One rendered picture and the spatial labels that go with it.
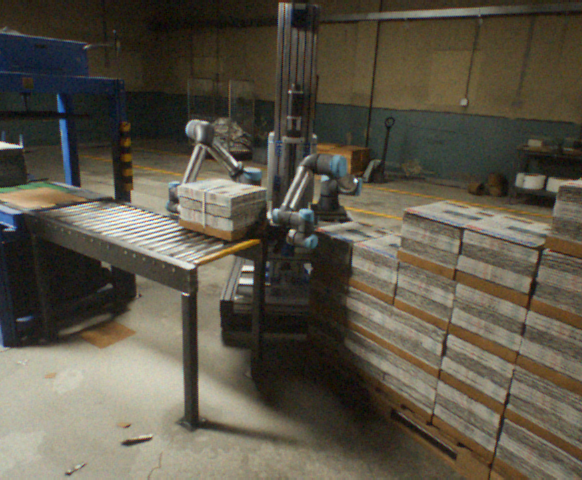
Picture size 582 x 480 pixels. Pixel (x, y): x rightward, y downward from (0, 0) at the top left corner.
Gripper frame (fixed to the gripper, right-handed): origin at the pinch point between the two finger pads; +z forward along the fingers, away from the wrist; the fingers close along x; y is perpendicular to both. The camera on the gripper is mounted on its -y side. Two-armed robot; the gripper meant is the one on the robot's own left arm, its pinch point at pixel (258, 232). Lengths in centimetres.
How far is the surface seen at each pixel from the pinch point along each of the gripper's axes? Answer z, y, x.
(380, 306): -72, -22, -2
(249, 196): -1.7, 21.9, 10.7
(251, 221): -2.5, 8.7, 9.5
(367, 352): -68, -50, -4
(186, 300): -10, -14, 63
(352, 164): 228, -51, -572
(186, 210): 29.9, 11.2, 23.7
